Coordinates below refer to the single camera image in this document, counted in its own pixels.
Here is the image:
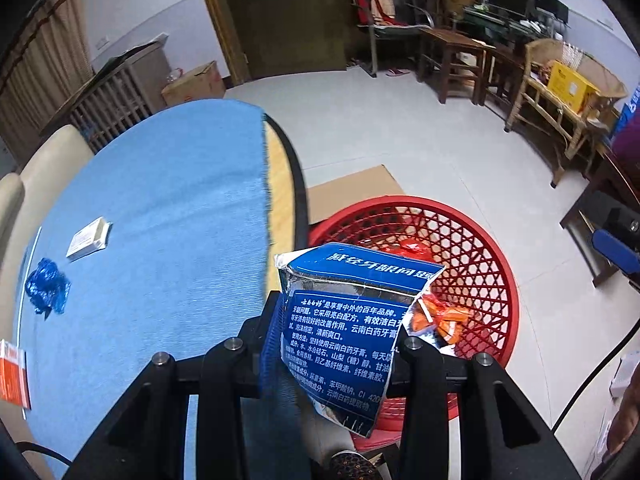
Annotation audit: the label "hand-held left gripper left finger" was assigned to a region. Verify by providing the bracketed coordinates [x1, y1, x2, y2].
[65, 290, 282, 480]

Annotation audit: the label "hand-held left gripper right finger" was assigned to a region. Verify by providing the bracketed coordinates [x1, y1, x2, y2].
[386, 336, 582, 480]

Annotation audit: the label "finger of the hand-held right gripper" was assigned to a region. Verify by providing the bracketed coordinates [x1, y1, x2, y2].
[591, 229, 640, 291]

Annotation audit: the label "orange wrapper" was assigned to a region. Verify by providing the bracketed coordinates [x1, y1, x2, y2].
[407, 295, 471, 346]

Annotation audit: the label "blue toothpaste box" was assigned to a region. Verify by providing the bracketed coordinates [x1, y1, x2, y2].
[274, 241, 447, 438]

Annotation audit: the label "red plastic bag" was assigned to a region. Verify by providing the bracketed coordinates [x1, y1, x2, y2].
[380, 240, 431, 262]

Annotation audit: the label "red plastic mesh basket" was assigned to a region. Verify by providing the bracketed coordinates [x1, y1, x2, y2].
[307, 196, 521, 453]

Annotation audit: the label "bamboo chair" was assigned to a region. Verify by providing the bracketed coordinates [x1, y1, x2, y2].
[505, 39, 628, 188]

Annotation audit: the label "yellow box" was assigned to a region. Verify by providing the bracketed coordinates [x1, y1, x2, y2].
[546, 60, 601, 113]

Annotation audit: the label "flat cardboard sheet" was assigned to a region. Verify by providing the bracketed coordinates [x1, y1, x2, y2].
[304, 164, 407, 226]

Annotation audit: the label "round wooden table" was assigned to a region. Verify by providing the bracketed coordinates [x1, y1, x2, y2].
[262, 110, 311, 256]

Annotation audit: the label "small white box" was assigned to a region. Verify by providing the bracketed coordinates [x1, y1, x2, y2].
[66, 216, 112, 262]

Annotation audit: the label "crumpled blue plastic bag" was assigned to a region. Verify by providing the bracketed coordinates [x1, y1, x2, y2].
[25, 257, 72, 316]

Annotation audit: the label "dark wooden stool table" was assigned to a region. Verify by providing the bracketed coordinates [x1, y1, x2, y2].
[417, 27, 496, 106]

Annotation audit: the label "thin white stick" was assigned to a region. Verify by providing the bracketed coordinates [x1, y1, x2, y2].
[15, 227, 43, 421]

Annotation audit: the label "orange and white carton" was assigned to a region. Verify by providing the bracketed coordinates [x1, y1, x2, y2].
[0, 339, 32, 410]

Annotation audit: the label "brown cardboard box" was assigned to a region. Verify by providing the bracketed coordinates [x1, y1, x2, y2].
[161, 61, 227, 108]

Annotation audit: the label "wooden slatted crib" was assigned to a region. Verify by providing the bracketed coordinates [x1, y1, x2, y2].
[40, 35, 173, 153]

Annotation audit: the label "wooden door with glass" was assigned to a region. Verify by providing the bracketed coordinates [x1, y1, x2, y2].
[192, 0, 441, 86]

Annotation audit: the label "red striped cloth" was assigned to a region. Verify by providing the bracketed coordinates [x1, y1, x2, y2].
[348, 0, 408, 28]

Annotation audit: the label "beige curtains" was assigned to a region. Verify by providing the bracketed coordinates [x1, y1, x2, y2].
[0, 0, 96, 136]

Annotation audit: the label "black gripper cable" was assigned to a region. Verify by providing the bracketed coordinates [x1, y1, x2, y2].
[550, 320, 640, 431]

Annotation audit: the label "metal frame chair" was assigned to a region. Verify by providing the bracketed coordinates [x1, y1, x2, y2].
[347, 0, 436, 78]

